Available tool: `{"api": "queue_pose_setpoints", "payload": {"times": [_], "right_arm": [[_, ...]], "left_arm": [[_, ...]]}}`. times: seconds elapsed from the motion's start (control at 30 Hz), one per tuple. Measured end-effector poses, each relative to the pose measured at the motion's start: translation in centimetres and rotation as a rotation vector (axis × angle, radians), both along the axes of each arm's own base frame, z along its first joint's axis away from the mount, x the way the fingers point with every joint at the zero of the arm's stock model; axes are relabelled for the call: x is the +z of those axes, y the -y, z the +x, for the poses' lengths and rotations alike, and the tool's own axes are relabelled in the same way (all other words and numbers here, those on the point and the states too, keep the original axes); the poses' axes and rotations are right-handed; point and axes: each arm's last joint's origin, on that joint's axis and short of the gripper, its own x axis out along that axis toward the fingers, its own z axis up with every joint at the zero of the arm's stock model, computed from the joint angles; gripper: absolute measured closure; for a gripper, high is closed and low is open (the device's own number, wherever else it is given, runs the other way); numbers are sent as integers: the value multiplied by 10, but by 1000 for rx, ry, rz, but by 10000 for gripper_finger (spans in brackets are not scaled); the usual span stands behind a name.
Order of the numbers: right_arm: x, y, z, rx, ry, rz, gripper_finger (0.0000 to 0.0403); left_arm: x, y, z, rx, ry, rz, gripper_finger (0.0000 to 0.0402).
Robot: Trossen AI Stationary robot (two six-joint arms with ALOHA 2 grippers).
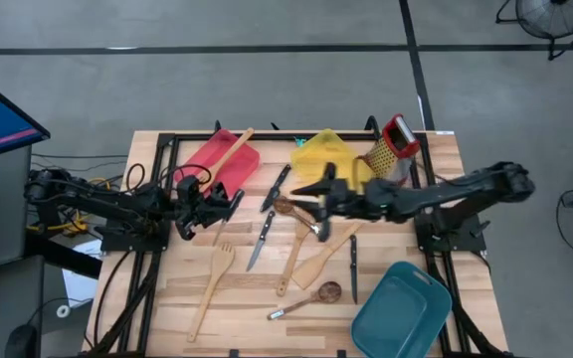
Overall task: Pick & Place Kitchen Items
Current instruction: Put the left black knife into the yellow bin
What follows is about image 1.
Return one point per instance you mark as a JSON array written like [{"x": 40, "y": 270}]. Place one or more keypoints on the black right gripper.
[{"x": 348, "y": 201}]

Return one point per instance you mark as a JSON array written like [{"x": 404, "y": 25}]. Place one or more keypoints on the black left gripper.
[{"x": 192, "y": 209}]

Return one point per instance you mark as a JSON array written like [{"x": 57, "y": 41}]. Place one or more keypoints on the black blade paring knife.
[{"x": 275, "y": 188}]

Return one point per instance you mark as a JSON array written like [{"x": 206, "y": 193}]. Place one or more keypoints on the wooden slotted angled turner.
[{"x": 232, "y": 151}]

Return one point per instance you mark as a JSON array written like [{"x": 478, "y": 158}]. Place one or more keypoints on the wooden salad fork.
[{"x": 222, "y": 258}]

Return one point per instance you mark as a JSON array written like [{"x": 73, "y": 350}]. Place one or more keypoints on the wooden slotted round spatula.
[{"x": 291, "y": 261}]

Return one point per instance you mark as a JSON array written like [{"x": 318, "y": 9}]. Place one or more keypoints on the wooden solid spatula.
[{"x": 311, "y": 271}]

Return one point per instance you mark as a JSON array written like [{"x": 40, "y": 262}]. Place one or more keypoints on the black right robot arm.
[{"x": 440, "y": 196}]

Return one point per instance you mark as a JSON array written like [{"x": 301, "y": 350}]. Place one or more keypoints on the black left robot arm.
[{"x": 97, "y": 201}]

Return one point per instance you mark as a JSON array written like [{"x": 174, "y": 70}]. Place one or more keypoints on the pink plastic bin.
[{"x": 237, "y": 164}]

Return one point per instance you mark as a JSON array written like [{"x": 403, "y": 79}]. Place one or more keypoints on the yellow plastic bin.
[{"x": 316, "y": 154}]

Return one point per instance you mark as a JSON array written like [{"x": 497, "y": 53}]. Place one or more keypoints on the small teal clip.
[{"x": 299, "y": 142}]

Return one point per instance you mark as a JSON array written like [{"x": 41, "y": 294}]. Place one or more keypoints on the teal plastic tray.
[{"x": 396, "y": 318}]

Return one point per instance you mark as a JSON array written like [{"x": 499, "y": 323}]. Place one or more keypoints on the white paper sheet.
[{"x": 80, "y": 288}]

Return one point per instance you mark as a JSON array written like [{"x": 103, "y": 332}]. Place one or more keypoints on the black desk leg beam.
[{"x": 62, "y": 256}]

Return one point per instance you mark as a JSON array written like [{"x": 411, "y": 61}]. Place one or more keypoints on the white tape roll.
[{"x": 58, "y": 311}]

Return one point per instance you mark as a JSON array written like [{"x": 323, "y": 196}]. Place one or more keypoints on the grey cabinet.
[{"x": 8, "y": 209}]

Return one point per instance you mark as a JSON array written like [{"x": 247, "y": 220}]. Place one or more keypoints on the black computer mouse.
[{"x": 20, "y": 343}]

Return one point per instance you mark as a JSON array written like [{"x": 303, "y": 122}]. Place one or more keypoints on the black floor fan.
[{"x": 555, "y": 15}]

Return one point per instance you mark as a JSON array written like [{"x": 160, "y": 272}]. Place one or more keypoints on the black metal table frame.
[{"x": 266, "y": 135}]

